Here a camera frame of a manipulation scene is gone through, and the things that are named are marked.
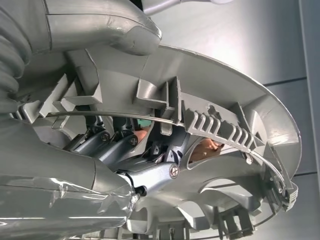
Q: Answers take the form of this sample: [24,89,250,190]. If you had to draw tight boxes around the person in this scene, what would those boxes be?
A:
[134,127,225,164]

